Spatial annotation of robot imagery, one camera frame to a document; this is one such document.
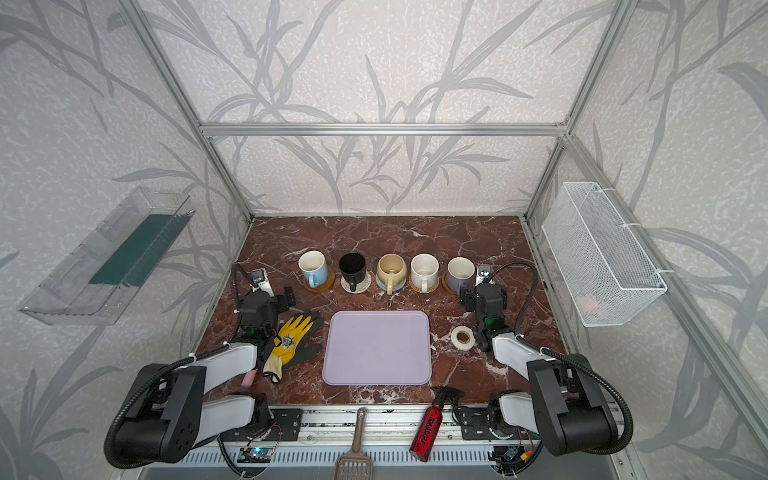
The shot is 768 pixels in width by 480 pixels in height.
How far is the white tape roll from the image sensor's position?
0.88 metres

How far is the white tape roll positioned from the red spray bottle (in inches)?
4.8

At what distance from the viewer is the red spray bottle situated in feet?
2.26
